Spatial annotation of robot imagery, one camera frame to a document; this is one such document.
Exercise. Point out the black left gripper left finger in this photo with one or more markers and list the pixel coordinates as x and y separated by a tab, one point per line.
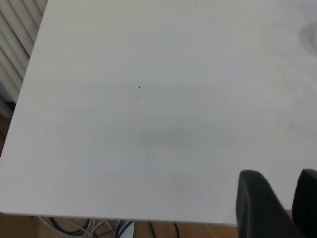
257	208

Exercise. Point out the white table leg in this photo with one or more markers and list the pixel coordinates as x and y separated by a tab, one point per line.
128	229

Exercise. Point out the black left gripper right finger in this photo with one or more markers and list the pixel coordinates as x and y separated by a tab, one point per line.
308	203

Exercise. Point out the white slatted panel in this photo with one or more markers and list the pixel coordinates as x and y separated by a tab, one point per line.
17	37

